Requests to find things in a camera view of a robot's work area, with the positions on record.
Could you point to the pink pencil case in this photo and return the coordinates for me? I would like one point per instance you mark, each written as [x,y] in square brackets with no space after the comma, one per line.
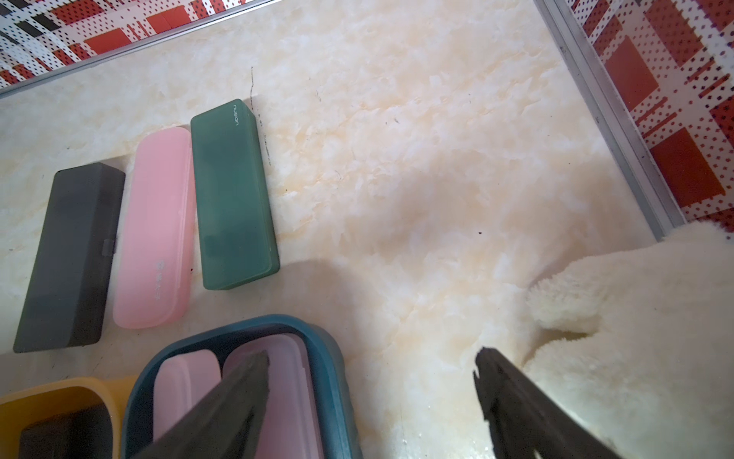
[156,254]
[291,426]
[181,383]

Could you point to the white plush seal toy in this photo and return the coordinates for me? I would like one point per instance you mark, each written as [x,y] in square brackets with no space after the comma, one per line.
[644,358]

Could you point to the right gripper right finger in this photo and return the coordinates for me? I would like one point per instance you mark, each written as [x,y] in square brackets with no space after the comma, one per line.
[523,421]

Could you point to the green pencil case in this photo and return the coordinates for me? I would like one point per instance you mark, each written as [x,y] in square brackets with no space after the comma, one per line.
[236,231]

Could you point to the yellow storage tray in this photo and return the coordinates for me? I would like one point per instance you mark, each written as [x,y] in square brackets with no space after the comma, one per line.
[29,406]

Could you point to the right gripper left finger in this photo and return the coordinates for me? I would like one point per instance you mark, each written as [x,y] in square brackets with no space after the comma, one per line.
[226,423]

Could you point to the black pencil case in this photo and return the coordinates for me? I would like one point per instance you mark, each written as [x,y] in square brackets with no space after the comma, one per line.
[86,433]
[65,301]

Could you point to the teal storage tray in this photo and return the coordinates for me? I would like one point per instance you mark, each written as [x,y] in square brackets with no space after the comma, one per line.
[340,437]

